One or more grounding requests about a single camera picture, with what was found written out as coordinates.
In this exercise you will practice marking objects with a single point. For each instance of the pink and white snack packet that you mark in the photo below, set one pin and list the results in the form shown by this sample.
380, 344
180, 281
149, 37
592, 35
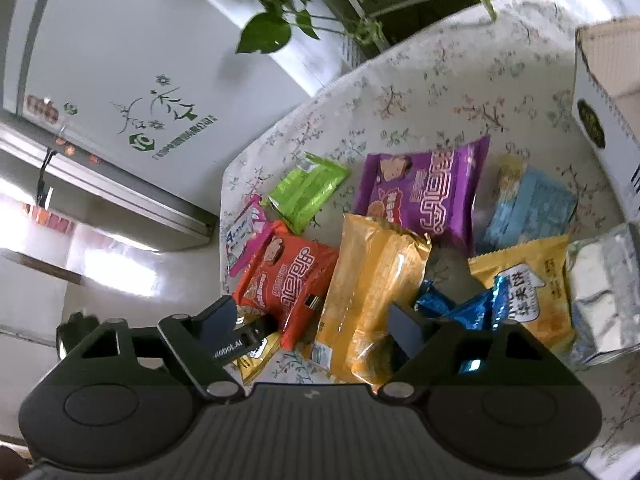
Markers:
242, 235

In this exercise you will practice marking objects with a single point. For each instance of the yellow packet with blue label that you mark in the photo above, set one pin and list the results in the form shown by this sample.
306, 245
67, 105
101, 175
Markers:
550, 270

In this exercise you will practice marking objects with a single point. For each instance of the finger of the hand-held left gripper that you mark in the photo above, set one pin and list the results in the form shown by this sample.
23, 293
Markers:
250, 337

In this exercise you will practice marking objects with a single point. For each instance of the large yellow snack packet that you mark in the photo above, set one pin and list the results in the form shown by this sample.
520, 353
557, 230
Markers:
365, 290

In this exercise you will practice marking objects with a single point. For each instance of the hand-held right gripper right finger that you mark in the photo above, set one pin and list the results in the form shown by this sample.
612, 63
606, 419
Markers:
402, 332

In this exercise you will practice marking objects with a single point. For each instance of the small yellow snack packet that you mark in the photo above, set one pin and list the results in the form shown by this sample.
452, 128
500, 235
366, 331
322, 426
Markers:
257, 365

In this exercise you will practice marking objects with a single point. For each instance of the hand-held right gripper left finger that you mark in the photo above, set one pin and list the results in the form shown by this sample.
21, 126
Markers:
220, 317

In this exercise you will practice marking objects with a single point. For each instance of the blue foil snack packet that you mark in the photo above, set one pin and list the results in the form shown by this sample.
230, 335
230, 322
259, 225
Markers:
475, 310
432, 302

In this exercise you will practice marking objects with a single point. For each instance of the floral white tablecloth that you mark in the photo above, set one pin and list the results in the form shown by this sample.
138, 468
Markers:
425, 85

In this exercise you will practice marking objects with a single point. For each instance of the purple snack packet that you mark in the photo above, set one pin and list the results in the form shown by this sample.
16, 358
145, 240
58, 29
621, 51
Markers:
415, 195

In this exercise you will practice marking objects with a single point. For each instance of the red snack packet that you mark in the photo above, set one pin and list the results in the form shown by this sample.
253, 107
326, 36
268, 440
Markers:
285, 270

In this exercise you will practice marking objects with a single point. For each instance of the white refrigerator with green print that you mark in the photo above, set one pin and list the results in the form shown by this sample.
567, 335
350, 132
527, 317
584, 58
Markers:
150, 35

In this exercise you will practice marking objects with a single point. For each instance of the silver foil snack packet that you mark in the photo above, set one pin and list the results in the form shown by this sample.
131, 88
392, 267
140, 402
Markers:
605, 290

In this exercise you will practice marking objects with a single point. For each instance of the light blue snack packet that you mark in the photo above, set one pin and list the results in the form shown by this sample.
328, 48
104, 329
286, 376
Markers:
535, 210

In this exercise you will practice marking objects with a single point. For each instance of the green leafy potted plant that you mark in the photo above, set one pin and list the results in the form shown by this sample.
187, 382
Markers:
265, 30

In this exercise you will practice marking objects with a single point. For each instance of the green snack packet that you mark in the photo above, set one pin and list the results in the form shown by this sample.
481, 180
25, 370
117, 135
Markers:
305, 190

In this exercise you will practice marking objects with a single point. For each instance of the dark plant stand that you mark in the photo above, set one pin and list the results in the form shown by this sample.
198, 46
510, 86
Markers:
425, 22

